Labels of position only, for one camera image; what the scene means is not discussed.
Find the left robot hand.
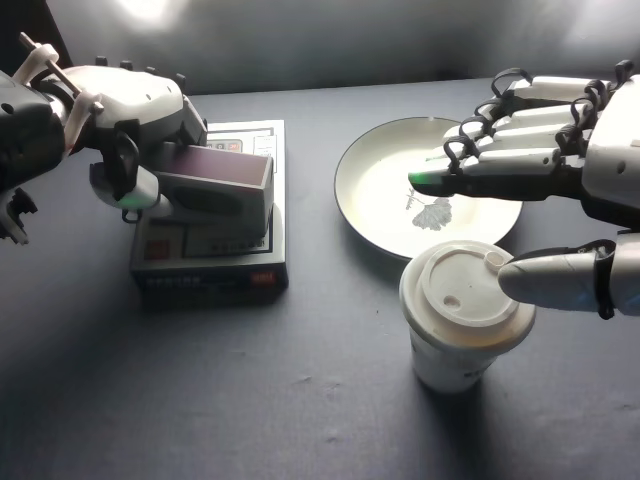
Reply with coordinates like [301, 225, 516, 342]
[62, 55, 209, 224]

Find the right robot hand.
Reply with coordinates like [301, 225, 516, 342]
[407, 59, 640, 321]

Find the small dark rectangular box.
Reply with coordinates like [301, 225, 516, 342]
[152, 143, 276, 237]

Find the white lidded paper cup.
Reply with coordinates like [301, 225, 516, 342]
[398, 239, 537, 395]

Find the white calculator box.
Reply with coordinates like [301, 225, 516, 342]
[129, 118, 290, 307]

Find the white plate dark rim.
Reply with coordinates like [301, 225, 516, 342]
[333, 116, 524, 262]

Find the white backdrop sheet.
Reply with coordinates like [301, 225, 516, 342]
[44, 0, 640, 101]

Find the grey table cloth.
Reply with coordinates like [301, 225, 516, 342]
[0, 74, 640, 480]

